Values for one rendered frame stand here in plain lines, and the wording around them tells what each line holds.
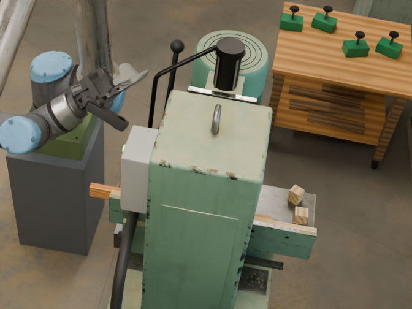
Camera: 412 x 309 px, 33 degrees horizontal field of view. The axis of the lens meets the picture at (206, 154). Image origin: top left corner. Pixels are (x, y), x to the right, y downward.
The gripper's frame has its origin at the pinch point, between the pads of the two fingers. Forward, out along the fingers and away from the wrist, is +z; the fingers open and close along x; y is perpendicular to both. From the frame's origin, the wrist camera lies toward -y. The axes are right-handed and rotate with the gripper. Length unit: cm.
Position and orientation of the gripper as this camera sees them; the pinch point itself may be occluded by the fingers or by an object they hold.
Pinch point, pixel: (144, 75)
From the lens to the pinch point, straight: 177.3
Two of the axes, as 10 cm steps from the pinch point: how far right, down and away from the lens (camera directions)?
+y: -5.0, -8.6, -1.0
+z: 8.7, -4.8, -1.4
